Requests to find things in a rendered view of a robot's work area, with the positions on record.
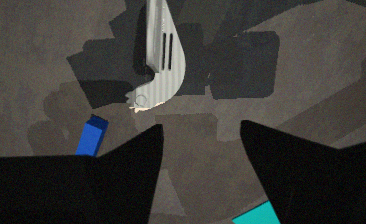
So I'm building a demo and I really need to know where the blue rectangular block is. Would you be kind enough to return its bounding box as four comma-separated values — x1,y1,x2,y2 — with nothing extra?
75,116,109,157

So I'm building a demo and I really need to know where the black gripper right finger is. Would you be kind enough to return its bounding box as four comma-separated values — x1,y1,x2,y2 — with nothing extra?
240,120,366,224

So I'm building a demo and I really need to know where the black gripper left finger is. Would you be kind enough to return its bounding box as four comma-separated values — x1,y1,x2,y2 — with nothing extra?
0,124,164,224

